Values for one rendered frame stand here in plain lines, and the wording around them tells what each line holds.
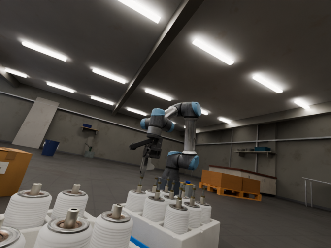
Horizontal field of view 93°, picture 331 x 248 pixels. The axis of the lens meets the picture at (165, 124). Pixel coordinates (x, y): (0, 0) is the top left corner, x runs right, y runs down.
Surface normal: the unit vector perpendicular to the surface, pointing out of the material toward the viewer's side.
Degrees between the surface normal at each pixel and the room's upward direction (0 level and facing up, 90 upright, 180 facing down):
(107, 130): 90
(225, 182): 90
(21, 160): 90
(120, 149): 90
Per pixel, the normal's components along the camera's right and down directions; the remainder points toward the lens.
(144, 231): -0.58, -0.31
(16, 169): 0.85, 0.03
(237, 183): 0.31, -0.18
